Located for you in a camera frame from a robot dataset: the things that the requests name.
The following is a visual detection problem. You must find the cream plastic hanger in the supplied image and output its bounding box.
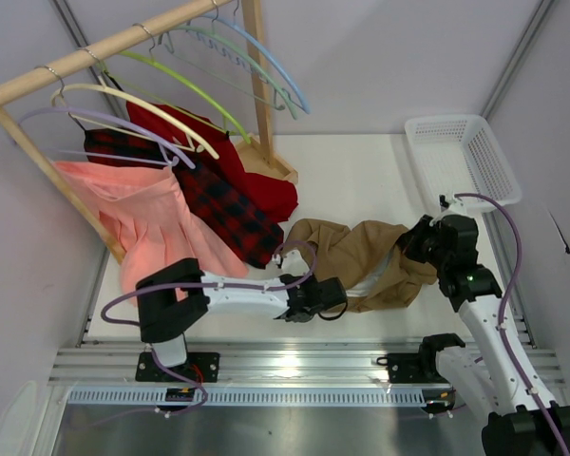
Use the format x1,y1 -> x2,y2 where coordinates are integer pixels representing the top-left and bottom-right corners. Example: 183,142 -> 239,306
50,66 -> 220,161

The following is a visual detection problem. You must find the pink skirt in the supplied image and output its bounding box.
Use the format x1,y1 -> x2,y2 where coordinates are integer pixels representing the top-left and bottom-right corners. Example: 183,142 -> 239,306
54,161 -> 248,294

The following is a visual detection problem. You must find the tan brown skirt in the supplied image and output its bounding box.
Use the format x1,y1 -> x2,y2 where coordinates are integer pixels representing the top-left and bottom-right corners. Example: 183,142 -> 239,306
287,218 -> 437,313

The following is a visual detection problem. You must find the white slotted cable duct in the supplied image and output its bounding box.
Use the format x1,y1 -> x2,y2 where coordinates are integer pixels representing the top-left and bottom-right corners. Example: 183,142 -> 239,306
67,386 -> 455,408

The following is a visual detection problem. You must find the red black plaid skirt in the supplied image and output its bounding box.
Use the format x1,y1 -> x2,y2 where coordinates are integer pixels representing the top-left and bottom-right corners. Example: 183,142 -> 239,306
88,157 -> 284,268

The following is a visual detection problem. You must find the aluminium mounting rail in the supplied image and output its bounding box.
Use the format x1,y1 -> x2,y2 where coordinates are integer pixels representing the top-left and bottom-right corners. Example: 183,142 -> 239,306
48,338 -> 421,388

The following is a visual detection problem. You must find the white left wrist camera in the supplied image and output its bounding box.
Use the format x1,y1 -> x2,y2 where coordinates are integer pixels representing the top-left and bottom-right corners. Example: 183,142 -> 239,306
272,249 -> 310,276

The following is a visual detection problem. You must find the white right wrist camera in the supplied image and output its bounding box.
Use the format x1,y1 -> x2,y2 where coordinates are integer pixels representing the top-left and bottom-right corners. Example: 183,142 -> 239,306
436,195 -> 468,220

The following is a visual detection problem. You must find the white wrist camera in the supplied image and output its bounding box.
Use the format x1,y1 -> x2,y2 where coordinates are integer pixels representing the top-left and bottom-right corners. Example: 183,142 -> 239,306
272,249 -> 310,276
436,195 -> 468,220

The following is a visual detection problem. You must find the light blue plastic hanger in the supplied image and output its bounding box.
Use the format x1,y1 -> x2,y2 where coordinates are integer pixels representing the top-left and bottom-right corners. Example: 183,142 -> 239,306
209,1 -> 311,114

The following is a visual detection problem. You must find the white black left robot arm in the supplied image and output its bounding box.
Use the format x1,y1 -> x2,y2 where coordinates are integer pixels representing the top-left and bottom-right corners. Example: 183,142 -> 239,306
136,258 -> 348,367

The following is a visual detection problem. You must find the sage green plastic hanger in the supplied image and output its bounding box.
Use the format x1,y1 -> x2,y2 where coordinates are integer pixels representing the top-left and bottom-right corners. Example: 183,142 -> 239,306
134,23 -> 300,120

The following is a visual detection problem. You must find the wooden clothes rack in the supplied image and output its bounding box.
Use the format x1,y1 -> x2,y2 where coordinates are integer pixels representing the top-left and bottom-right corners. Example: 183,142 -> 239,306
0,0 -> 299,261

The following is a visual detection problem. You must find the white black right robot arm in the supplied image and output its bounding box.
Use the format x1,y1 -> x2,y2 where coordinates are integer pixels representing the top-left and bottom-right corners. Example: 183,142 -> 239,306
397,215 -> 570,455

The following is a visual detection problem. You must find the lime green plastic hanger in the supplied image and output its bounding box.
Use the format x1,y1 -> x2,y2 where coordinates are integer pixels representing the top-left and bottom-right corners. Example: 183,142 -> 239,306
78,47 -> 253,144

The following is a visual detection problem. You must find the lilac plastic hanger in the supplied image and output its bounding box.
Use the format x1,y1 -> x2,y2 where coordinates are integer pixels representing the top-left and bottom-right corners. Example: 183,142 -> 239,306
18,106 -> 196,169

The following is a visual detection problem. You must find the white plastic basket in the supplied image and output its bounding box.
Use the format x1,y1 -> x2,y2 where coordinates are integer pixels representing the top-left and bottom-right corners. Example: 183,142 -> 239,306
405,114 -> 522,215

